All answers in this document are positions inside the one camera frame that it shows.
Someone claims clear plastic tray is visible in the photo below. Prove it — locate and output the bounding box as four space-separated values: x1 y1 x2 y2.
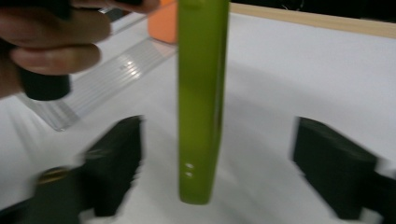
17 6 179 133

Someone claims orange phone case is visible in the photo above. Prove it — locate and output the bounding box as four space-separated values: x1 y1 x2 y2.
147 0 180 45

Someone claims green cartoon phone case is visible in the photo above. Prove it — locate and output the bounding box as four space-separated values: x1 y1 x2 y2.
177 0 232 206

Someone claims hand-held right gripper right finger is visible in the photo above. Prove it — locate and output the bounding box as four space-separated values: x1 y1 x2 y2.
291 116 380 221

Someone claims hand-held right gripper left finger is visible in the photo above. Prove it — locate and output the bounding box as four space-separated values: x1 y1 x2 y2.
81 115 145 217

